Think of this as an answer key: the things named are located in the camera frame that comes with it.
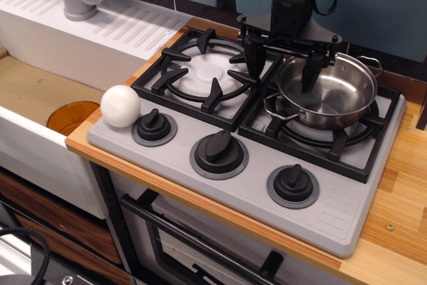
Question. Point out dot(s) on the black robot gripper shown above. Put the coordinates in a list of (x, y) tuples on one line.
[(289, 28)]

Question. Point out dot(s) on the stainless steel pot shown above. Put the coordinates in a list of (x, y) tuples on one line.
[(339, 98)]

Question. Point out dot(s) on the black middle stove knob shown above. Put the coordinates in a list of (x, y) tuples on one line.
[(219, 156)]

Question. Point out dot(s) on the black stove knob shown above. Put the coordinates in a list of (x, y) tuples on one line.
[(154, 129), (293, 187), (219, 156)]

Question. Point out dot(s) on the black right stove knob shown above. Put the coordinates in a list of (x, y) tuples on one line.
[(293, 187)]

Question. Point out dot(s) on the black left stove knob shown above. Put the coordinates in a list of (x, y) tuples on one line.
[(154, 129)]

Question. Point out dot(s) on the grey toy stove top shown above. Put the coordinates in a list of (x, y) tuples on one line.
[(333, 222)]

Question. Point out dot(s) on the white mushroom ball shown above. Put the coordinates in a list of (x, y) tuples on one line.
[(120, 106)]

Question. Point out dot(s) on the black left burner grate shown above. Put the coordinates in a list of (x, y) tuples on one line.
[(204, 75)]

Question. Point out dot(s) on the black burner grate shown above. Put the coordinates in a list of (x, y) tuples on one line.
[(204, 75), (358, 152)]

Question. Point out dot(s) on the black right burner grate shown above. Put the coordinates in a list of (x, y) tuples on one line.
[(358, 152)]

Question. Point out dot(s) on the brass screw in counter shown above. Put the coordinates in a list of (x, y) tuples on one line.
[(390, 227)]

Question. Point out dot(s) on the orange plastic bowl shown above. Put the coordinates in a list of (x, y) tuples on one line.
[(67, 118)]

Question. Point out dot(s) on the white toy sink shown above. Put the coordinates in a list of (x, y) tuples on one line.
[(48, 61)]

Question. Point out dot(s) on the upper wooden drawer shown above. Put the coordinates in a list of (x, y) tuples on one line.
[(81, 226)]

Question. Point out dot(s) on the wooden drawer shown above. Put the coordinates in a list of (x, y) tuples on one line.
[(88, 263), (81, 226)]

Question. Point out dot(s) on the lower wooden drawer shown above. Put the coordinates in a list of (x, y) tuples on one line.
[(88, 263)]

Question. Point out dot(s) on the oven door with handle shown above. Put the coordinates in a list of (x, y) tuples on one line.
[(197, 261)]

